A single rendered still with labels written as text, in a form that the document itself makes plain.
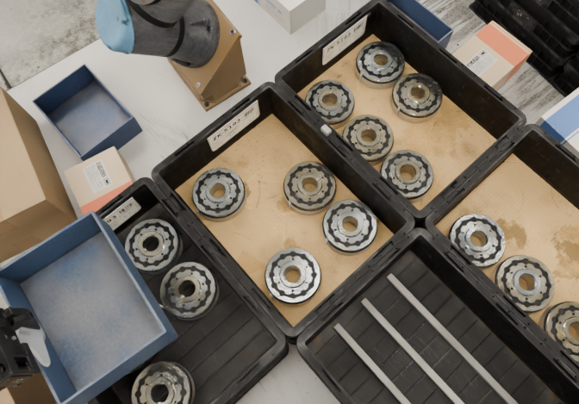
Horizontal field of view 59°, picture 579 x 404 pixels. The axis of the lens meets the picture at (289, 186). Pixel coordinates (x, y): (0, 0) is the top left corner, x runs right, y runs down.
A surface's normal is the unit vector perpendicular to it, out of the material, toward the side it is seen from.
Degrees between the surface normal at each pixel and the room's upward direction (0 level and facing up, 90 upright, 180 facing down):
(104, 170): 0
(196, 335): 0
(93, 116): 0
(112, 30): 52
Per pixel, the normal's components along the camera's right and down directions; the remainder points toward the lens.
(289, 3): -0.03, -0.36
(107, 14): -0.67, 0.19
